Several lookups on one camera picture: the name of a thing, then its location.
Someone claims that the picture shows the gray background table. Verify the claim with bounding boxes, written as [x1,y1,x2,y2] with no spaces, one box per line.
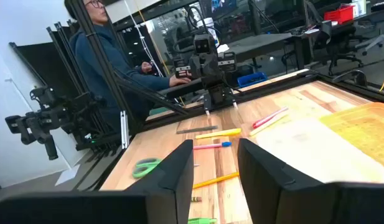
[222,32,307,71]

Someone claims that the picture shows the green handled scissors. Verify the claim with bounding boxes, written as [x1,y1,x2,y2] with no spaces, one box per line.
[131,157,200,180]

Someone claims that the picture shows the bright yellow clip pen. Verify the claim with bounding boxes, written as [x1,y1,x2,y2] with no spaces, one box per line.
[194,128,242,140]

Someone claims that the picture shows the black office desk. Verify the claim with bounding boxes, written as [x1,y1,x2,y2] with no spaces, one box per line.
[157,77,205,100]

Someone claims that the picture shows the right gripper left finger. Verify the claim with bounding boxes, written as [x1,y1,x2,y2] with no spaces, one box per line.
[0,139,195,224]

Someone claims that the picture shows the person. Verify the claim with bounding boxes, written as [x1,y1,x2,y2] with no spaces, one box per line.
[63,0,192,131]

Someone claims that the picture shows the green pen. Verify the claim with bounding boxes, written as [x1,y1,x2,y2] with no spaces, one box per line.
[187,217,218,224]

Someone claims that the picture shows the wall monitor screen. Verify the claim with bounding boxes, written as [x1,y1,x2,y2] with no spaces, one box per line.
[210,0,238,14]

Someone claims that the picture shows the orange plastic box lid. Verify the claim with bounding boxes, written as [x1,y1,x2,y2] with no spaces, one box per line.
[319,101,384,172]

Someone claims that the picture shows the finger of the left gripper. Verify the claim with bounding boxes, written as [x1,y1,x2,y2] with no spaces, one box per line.
[201,79,213,116]
[227,76,239,110]

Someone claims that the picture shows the white hanging cable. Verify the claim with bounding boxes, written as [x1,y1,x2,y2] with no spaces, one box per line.
[124,0,164,77]

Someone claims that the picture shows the pink pen with blue cap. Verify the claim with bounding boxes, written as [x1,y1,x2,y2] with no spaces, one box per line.
[193,141,233,151]

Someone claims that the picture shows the red storage bin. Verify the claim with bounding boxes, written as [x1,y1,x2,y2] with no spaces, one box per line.
[323,5,355,25]

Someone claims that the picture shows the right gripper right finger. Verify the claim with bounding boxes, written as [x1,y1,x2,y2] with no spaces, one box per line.
[237,138,384,224]

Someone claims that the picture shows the orange pencil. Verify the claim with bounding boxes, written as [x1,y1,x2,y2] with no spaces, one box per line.
[192,171,240,190]

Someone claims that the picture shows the thin yellow hanging cable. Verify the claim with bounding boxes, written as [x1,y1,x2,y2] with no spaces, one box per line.
[134,0,171,77]

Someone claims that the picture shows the blue storage bin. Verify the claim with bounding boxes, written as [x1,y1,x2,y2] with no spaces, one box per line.
[236,72,269,89]

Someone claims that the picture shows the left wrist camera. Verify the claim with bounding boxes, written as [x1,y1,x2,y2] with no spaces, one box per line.
[193,33,215,54]

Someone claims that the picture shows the pink highlighter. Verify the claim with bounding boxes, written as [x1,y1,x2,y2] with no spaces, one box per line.
[252,106,289,129]

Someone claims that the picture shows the silver frame bracket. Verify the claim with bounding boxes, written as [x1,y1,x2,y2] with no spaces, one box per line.
[119,110,129,150]

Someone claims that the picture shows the black office chair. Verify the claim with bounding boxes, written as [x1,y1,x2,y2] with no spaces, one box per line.
[312,20,365,77]

